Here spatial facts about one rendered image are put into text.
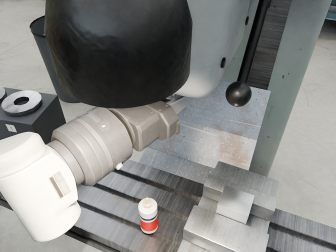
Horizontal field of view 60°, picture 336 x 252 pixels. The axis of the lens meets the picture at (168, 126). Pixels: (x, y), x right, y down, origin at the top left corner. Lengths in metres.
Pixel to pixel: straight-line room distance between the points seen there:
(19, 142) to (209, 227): 0.38
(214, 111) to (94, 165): 0.57
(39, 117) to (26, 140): 0.39
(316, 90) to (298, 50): 2.21
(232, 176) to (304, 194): 1.36
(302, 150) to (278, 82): 1.50
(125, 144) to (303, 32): 0.53
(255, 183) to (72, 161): 0.47
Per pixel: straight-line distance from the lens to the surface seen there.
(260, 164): 1.04
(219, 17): 0.30
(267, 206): 0.64
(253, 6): 0.48
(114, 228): 0.72
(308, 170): 2.19
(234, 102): 0.34
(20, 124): 0.74
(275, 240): 0.73
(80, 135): 0.37
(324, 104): 2.84
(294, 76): 0.83
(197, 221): 0.59
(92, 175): 0.37
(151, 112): 0.41
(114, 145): 0.38
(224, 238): 0.58
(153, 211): 0.63
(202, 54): 0.31
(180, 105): 0.47
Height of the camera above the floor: 1.52
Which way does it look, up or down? 42 degrees down
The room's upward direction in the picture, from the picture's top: straight up
